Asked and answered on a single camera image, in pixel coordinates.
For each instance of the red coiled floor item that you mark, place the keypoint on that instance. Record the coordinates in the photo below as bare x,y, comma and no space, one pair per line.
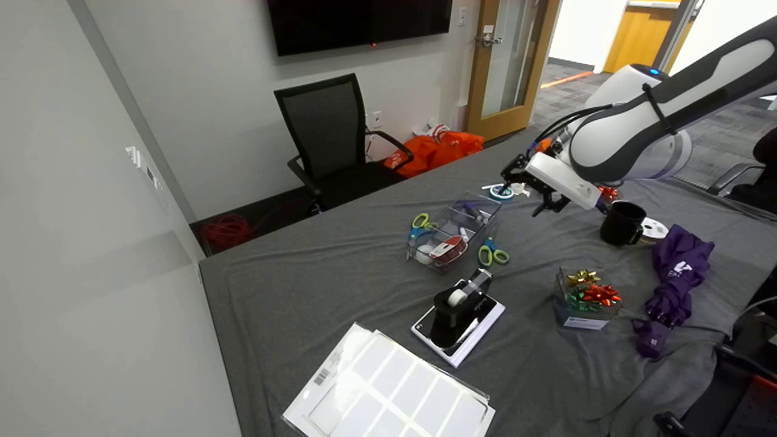
229,235

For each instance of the red plaid tape roll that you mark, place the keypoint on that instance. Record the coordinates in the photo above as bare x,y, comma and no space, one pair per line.
440,249

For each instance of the person in dark clothes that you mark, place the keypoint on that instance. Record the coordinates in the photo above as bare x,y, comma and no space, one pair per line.
765,179

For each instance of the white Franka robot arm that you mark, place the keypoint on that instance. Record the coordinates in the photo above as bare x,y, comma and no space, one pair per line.
616,136

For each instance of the wooden door with glass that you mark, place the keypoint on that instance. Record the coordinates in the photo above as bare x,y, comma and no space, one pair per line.
518,57

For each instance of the black mug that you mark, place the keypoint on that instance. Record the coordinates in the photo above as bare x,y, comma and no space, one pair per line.
622,225

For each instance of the black mesh office chair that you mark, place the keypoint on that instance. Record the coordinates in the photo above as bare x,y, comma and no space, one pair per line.
325,129

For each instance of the cream ribbon spool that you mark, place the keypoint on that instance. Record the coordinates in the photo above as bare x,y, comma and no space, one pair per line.
654,229

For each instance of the orange bag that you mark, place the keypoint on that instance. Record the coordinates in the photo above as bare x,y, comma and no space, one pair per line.
438,150

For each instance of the clear box of gift bows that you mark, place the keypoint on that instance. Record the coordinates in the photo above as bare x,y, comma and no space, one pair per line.
586,304

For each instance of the clear plastic marker tray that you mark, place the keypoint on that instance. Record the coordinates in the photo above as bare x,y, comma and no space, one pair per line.
453,235

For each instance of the grey tablecloth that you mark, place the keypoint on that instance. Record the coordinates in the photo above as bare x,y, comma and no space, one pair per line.
325,283

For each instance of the silver metal post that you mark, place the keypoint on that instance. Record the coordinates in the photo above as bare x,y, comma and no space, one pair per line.
678,38

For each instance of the purple cloth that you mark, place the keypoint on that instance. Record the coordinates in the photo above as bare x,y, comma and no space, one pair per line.
682,259

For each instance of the white wall thermostat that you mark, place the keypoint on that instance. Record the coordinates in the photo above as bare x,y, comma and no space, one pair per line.
143,165

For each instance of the red gift bow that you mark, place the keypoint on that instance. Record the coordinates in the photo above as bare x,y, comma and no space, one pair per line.
608,195

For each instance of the orange crumpled cloth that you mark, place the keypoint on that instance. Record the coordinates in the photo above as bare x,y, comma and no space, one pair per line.
547,147

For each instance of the white label sheets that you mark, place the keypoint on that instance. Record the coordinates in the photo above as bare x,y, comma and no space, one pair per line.
389,390

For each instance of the black wall television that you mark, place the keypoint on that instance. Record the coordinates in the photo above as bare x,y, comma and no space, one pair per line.
355,20

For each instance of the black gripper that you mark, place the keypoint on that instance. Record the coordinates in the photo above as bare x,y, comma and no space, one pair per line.
551,205

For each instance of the yellow wooden door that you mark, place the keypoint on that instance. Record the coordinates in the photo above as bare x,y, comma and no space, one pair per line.
640,38

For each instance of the black and white flat box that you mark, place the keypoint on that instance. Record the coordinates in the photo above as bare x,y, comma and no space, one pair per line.
483,324

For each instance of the black tape dispenser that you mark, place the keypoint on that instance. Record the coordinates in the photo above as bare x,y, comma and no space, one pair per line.
458,312

